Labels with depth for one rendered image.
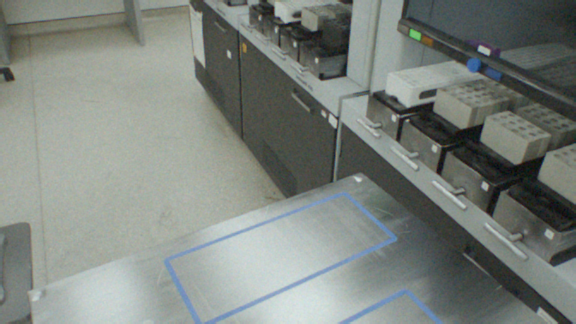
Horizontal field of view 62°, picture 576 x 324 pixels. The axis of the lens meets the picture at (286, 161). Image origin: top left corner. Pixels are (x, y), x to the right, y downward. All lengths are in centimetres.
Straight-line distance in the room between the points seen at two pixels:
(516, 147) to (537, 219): 17
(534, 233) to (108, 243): 159
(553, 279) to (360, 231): 37
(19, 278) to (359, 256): 60
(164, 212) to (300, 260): 146
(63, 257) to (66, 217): 25
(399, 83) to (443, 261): 57
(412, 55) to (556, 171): 51
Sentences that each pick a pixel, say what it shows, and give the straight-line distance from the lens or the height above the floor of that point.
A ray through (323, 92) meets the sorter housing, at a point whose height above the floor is 71.
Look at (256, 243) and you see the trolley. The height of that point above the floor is 82.
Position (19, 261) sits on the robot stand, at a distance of 103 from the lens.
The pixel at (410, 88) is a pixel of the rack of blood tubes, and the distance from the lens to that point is 120.
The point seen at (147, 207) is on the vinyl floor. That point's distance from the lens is 220.
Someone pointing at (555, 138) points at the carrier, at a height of 86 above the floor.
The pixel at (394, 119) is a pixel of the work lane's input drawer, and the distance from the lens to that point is 121.
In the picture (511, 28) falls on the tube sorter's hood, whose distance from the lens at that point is 103.
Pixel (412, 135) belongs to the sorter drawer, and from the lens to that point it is 116.
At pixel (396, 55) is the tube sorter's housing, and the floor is 89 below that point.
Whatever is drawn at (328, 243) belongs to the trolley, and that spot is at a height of 82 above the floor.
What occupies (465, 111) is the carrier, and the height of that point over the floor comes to 86.
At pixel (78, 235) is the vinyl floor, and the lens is 216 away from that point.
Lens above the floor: 136
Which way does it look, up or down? 34 degrees down
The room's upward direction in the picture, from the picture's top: 1 degrees clockwise
